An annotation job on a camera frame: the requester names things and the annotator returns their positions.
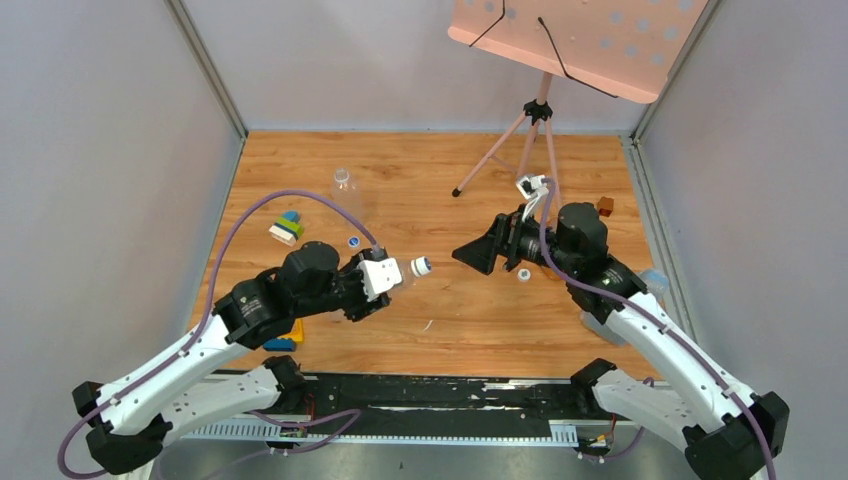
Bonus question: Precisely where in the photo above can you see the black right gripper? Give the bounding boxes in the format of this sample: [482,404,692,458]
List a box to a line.
[451,205,577,277]

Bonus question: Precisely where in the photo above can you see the clear bottle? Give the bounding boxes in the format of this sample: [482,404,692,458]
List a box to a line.
[329,257,419,323]
[332,168,366,224]

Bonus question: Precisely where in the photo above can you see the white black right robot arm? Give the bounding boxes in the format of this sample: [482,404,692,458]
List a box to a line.
[452,203,789,479]

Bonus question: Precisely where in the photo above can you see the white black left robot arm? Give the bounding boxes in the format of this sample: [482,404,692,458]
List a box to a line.
[73,241,404,475]

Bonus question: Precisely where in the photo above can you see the yellow triangular toy block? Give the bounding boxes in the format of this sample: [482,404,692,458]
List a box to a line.
[262,319,305,352]

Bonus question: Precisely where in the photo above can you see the stacked toy building blocks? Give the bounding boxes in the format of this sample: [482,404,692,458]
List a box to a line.
[268,210,304,246]

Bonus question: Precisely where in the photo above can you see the small brown cube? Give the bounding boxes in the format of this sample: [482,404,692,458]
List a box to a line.
[596,196,615,218]

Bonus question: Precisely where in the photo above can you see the pink music stand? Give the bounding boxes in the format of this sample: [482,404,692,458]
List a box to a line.
[443,1,713,198]

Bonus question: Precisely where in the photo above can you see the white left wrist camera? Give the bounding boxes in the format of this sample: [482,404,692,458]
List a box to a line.
[357,258,403,301]

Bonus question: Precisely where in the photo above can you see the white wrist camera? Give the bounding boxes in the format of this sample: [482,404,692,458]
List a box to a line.
[515,174,555,221]
[357,258,403,301]

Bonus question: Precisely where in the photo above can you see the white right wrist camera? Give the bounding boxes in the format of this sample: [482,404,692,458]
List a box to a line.
[515,174,555,221]

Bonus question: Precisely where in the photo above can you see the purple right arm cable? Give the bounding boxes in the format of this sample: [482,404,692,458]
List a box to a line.
[537,177,778,480]

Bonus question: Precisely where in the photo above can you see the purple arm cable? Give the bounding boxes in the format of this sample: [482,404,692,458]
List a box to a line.
[537,177,778,480]
[56,190,389,480]

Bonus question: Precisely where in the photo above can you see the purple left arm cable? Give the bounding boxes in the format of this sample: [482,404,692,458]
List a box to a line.
[56,190,389,480]

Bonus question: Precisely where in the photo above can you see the black metal base rail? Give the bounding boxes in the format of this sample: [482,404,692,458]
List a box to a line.
[135,370,743,448]

